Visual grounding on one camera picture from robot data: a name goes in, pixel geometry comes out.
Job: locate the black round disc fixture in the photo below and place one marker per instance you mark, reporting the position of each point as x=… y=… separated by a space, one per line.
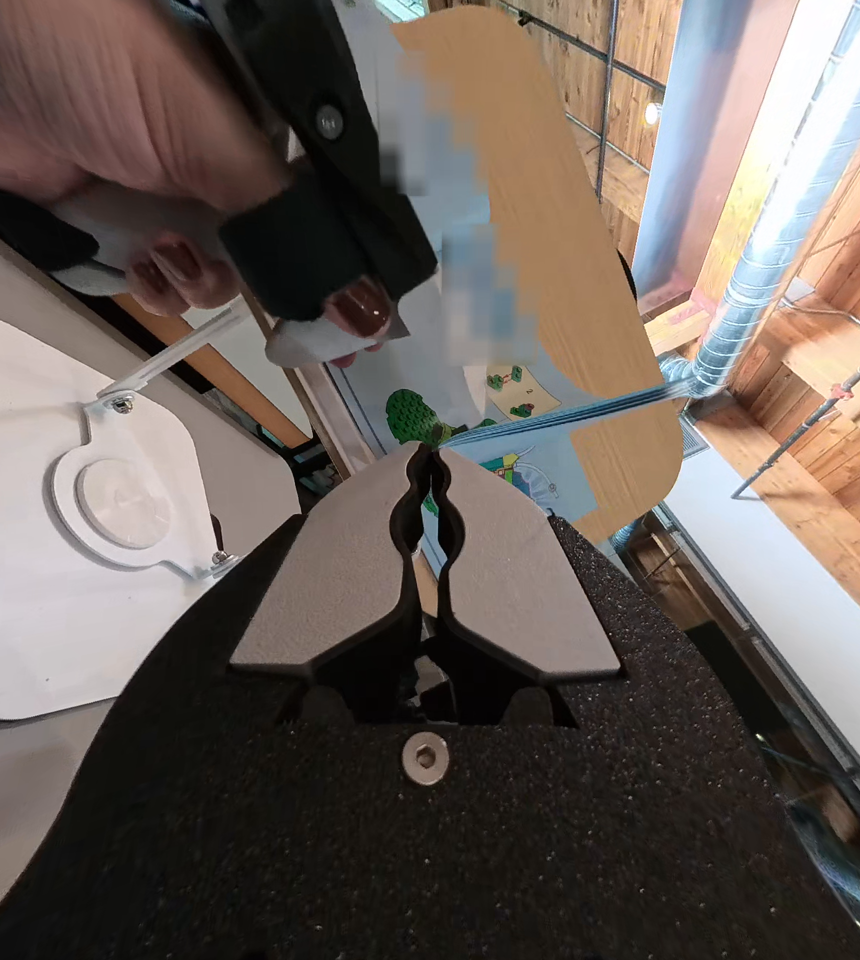
x=627 y=277

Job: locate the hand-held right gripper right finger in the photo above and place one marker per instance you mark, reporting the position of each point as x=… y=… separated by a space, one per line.
x=527 y=592

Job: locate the wooden-edged grey table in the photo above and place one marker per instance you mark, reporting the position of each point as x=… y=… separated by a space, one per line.
x=265 y=405

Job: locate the wooden book stand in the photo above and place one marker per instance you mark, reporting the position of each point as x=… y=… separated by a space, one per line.
x=587 y=262

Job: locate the wall air vent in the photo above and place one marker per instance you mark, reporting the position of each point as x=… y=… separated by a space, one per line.
x=692 y=439

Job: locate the grey metal pipe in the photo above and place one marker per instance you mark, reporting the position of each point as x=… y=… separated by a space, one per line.
x=835 y=394

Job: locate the round ceiling lamp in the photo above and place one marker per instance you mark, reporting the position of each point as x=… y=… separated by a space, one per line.
x=653 y=112

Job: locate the person's left hand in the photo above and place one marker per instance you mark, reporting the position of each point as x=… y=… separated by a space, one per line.
x=115 y=90

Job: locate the lego instruction booklet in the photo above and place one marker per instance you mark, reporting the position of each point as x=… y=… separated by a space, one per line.
x=415 y=420

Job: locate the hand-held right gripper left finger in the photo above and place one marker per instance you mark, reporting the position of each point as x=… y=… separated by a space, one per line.
x=325 y=585

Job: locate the silver ventilation duct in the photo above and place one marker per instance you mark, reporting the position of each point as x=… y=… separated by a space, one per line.
x=775 y=247

